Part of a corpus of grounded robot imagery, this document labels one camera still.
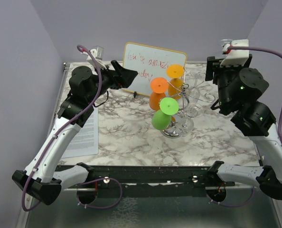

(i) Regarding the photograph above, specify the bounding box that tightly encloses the green wine glass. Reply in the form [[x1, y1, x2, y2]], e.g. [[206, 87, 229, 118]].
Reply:
[[151, 97, 179, 130]]

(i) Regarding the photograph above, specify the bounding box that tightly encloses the clear wine glass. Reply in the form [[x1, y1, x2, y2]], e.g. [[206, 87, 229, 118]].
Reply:
[[176, 103, 204, 137], [220, 39, 233, 47], [188, 72, 205, 100]]

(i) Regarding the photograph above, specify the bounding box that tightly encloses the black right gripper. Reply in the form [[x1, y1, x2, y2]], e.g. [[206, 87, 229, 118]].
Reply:
[[205, 56, 249, 111]]

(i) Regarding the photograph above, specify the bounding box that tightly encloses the chrome wine glass rack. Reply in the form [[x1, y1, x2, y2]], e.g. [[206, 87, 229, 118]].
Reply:
[[161, 69, 216, 139]]

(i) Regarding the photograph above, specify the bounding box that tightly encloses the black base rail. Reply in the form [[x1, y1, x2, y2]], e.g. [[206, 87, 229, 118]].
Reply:
[[70, 165, 234, 198]]

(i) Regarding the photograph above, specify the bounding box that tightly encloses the yellow framed whiteboard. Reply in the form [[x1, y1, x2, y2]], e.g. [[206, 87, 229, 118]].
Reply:
[[122, 42, 187, 96]]

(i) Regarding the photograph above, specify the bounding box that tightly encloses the clear wine glass front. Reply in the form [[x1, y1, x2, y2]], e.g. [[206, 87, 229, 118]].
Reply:
[[188, 72, 205, 100]]

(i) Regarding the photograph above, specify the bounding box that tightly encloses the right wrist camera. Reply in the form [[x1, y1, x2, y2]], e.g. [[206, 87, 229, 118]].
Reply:
[[220, 39, 249, 67]]

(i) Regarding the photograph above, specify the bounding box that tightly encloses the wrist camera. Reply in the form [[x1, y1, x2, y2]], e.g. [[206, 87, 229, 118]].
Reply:
[[83, 46, 107, 69], [220, 39, 249, 67]]

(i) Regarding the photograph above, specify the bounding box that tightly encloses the orange wine glass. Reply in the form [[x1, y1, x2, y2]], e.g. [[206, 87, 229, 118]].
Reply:
[[149, 77, 169, 111]]

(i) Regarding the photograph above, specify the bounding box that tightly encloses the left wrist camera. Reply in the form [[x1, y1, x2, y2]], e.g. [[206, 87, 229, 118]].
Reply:
[[83, 46, 107, 69]]

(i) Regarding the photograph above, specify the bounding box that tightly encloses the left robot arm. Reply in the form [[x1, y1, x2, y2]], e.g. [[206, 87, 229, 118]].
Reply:
[[12, 60, 138, 205]]

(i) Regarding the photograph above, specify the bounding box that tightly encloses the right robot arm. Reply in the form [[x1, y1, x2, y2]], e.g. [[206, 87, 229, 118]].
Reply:
[[205, 57, 282, 200]]

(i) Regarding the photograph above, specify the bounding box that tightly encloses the clear wine glass back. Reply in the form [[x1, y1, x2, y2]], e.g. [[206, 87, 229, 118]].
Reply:
[[220, 39, 233, 47]]

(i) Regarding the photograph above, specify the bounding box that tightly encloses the yellow-orange wine glass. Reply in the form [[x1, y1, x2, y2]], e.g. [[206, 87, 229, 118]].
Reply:
[[166, 64, 185, 100]]

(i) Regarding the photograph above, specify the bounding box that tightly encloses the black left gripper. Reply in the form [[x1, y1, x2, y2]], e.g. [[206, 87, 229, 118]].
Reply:
[[87, 60, 138, 104]]

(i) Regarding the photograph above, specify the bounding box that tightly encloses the printed paper sheet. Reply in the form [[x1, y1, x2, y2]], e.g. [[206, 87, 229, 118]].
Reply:
[[62, 108, 99, 159]]

